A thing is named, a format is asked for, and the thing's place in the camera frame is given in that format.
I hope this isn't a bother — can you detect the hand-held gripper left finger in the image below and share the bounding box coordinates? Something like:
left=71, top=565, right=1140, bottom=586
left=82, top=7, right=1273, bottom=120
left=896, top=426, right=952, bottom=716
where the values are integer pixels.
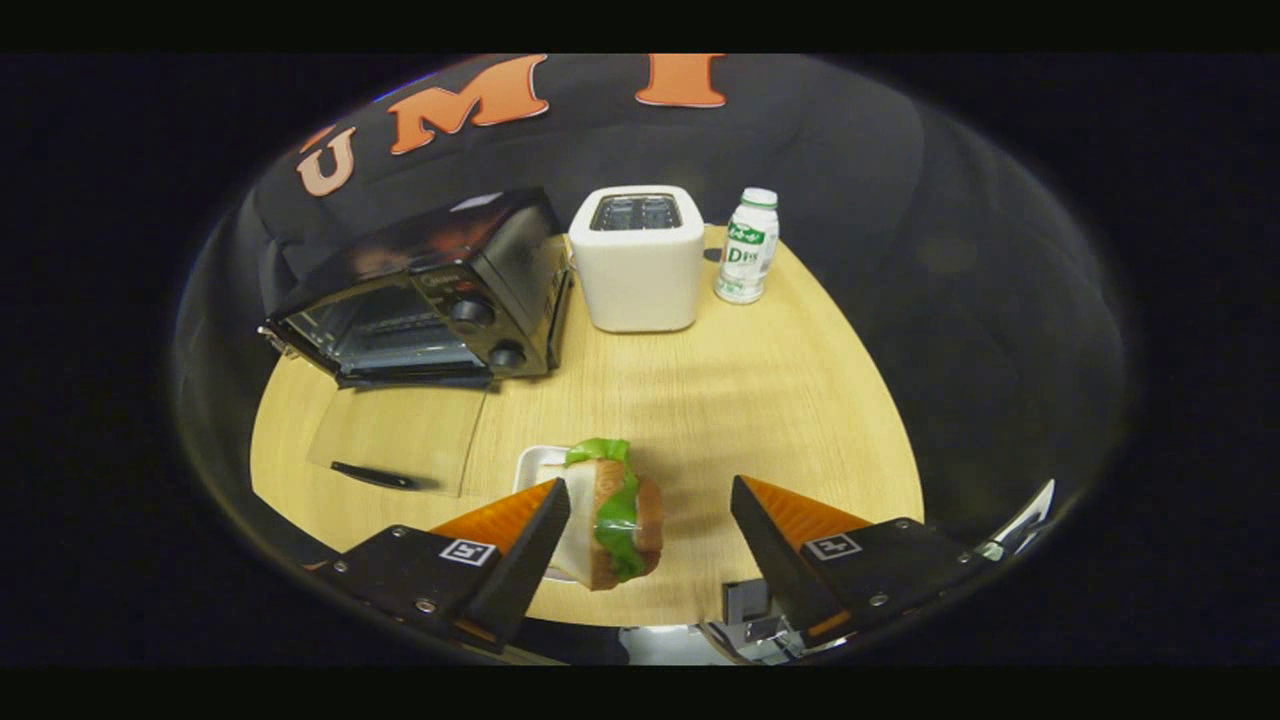
left=318, top=479, right=572, bottom=655

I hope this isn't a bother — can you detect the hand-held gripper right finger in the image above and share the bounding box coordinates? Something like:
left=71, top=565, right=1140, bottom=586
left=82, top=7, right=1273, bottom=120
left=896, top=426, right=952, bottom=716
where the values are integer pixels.
left=730, top=475, right=988, bottom=643

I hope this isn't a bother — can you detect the lettuce sandwich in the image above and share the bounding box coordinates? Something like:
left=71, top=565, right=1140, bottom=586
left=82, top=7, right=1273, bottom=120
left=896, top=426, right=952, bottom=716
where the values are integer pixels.
left=545, top=437, right=666, bottom=592

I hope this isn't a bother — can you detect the black toaster oven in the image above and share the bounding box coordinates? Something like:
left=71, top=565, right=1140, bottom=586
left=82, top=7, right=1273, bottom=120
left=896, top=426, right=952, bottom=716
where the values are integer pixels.
left=257, top=187, right=577, bottom=498

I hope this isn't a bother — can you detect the white pop-up toaster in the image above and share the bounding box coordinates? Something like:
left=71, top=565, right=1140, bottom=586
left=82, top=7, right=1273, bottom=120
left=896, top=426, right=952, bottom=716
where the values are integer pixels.
left=567, top=185, right=707, bottom=334

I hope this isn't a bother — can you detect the white square plate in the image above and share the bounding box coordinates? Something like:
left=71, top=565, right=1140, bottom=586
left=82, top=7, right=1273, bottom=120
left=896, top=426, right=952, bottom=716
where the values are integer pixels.
left=512, top=445, right=583, bottom=586

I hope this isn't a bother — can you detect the white green-label bottle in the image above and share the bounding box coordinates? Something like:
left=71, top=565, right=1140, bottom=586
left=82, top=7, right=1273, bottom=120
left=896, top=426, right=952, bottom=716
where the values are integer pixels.
left=713, top=187, right=781, bottom=306

